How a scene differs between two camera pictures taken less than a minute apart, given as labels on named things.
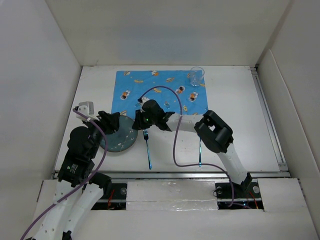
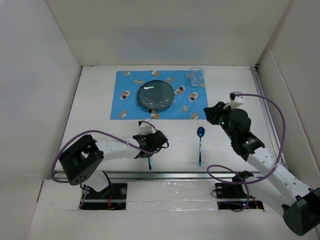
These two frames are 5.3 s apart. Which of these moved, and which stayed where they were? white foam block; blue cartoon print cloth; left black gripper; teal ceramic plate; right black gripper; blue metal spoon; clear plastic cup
Moved: teal ceramic plate; right black gripper; left black gripper
Stayed: blue cartoon print cloth; blue metal spoon; white foam block; clear plastic cup
